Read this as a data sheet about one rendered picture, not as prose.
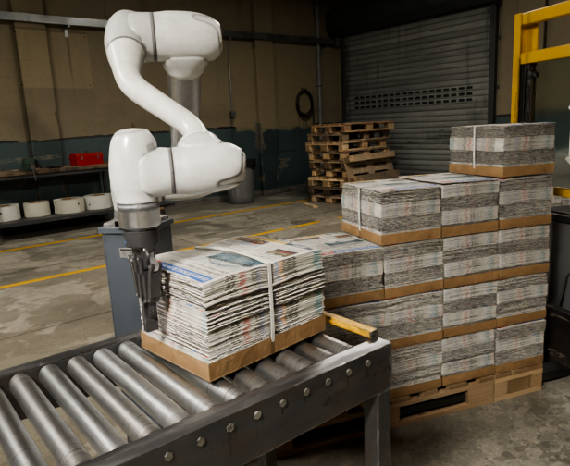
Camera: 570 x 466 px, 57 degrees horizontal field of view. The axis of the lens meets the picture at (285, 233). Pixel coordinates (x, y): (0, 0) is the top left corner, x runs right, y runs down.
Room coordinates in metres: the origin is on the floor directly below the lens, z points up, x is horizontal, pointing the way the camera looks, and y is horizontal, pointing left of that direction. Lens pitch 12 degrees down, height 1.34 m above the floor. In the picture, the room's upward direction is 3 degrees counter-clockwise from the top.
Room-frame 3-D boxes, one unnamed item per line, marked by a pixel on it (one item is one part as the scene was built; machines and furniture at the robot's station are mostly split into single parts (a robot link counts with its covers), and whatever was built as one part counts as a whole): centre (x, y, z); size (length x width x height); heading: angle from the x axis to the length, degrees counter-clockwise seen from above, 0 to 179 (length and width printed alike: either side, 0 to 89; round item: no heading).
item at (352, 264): (2.25, -0.34, 0.42); 1.17 x 0.39 x 0.83; 109
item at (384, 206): (2.30, -0.46, 0.95); 0.38 x 0.29 x 0.23; 19
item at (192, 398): (1.13, 0.30, 0.77); 0.47 x 0.05 x 0.05; 39
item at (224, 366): (1.19, 0.22, 0.83); 0.29 x 0.16 x 0.04; 44
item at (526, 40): (2.93, -1.33, 0.97); 0.09 x 0.09 x 1.75; 19
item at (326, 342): (1.37, -0.01, 0.77); 0.47 x 0.05 x 0.05; 39
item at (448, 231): (2.39, -0.75, 0.86); 0.38 x 0.29 x 0.04; 17
